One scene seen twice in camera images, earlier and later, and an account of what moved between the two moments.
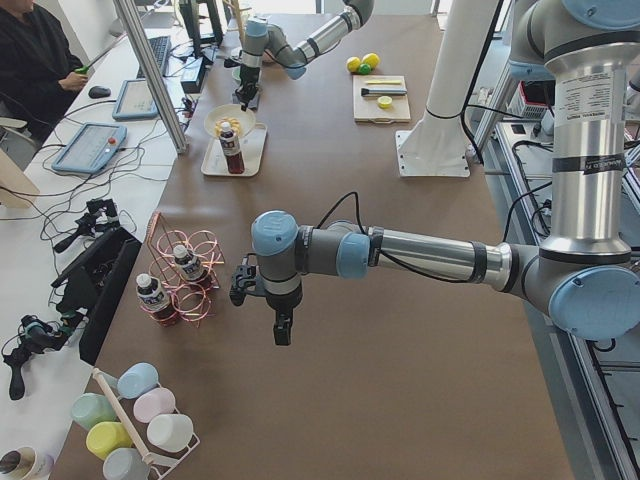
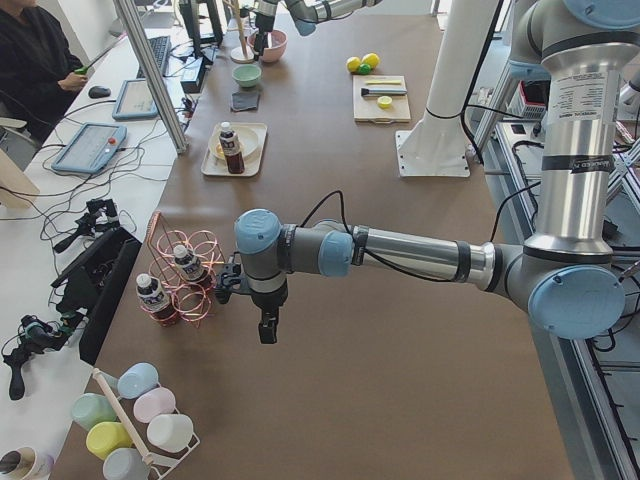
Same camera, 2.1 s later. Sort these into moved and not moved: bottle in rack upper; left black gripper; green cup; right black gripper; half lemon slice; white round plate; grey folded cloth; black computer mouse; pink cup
Moved: white round plate; left black gripper; right black gripper
Not moved: grey folded cloth; bottle in rack upper; green cup; half lemon slice; black computer mouse; pink cup
